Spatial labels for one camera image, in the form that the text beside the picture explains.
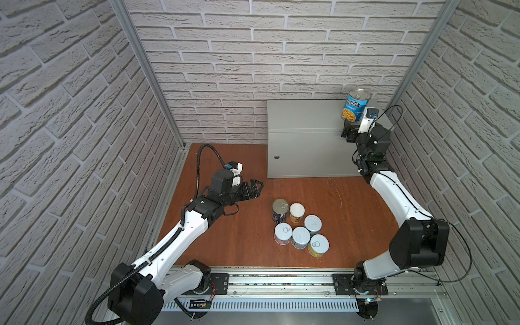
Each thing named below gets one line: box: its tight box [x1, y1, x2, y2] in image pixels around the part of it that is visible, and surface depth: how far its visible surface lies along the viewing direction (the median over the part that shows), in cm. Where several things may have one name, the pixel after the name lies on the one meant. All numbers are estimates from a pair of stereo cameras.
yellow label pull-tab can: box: [307, 233, 330, 258], surface depth 81 cm
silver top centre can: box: [291, 226, 311, 250], surface depth 82 cm
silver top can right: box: [304, 213, 323, 237], surface depth 85 cm
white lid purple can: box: [273, 222, 294, 246], surface depth 83 cm
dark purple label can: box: [272, 198, 290, 224], surface depth 85 cm
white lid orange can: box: [289, 202, 306, 224], surface depth 88 cm
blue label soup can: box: [341, 88, 373, 124], surface depth 78 cm
